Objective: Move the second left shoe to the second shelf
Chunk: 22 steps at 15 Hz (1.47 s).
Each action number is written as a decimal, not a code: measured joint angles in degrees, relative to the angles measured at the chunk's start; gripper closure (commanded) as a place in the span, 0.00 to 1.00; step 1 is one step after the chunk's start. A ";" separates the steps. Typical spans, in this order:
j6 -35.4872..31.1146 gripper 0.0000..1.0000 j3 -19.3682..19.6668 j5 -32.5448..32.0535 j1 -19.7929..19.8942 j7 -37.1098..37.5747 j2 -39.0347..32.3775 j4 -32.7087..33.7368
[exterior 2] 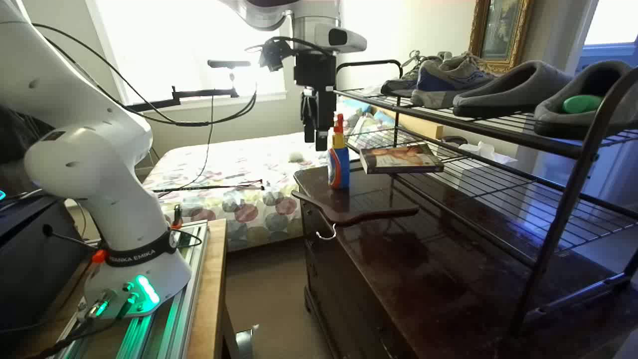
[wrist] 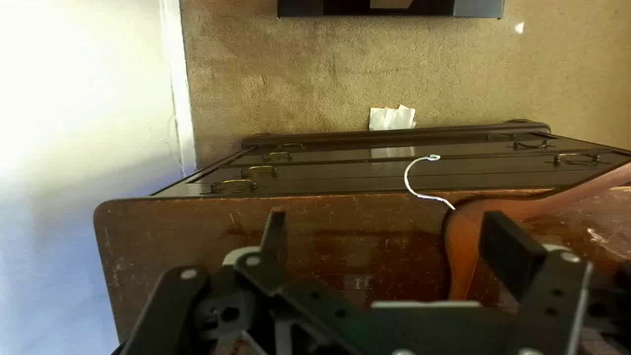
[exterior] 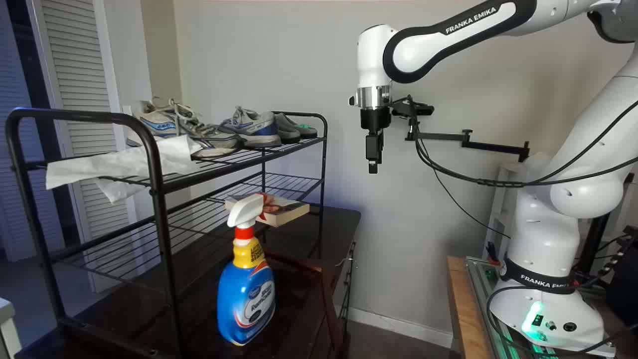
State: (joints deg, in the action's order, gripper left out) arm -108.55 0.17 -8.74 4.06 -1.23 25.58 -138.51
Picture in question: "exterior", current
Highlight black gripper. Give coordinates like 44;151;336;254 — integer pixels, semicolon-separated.
359;105;395;175

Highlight blue grey sneaker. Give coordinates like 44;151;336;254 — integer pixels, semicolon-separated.
218;105;286;149

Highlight black metal shoe rack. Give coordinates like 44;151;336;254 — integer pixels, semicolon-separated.
5;105;332;356

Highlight grey slipper green insole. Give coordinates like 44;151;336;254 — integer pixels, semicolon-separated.
292;119;320;141

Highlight paperback book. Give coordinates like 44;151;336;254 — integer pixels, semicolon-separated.
224;191;314;229

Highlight brown wooden coat hanger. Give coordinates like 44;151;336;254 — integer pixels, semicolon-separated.
268;248;344;350

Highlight white grey sneaker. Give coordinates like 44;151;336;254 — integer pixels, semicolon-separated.
168;97;242;161

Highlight dark wooden dresser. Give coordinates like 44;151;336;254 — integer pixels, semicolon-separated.
17;205;363;359

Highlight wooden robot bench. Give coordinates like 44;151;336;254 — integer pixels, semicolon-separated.
445;254;638;359

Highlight blue spray cleaner bottle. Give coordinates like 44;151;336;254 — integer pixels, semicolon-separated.
216;193;278;348

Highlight white blue sneaker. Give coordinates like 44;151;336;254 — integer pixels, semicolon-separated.
126;97;196;145

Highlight black computer box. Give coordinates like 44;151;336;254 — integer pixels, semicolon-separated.
607;225;638;326

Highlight white louvered closet door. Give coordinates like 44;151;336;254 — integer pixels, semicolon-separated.
29;0;146;260

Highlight white furniture piece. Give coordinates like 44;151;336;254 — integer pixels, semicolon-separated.
0;294;25;359

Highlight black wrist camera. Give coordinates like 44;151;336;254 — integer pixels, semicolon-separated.
389;95;437;123

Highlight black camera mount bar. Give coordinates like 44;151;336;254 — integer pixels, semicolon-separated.
405;117;533;165

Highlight thin black cable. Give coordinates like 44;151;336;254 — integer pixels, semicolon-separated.
431;167;513;238

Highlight silver aluminium mounting rail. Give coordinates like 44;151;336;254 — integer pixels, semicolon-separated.
467;254;535;359

